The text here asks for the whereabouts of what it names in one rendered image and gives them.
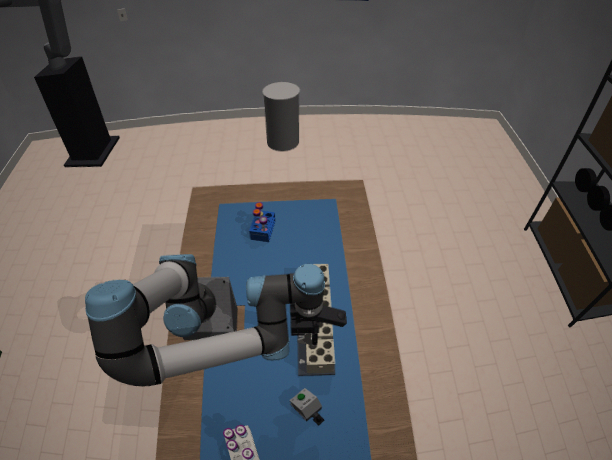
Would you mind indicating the blue tube rack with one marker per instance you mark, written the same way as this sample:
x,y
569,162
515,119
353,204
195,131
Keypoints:
x,y
260,235

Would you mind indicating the white tube rack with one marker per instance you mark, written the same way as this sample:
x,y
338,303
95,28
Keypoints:
x,y
247,444

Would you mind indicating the blue bench mat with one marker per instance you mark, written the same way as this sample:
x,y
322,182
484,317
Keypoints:
x,y
256,391

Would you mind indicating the cream bucket adapter with holes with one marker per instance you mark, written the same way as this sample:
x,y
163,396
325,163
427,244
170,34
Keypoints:
x,y
327,297
325,269
326,334

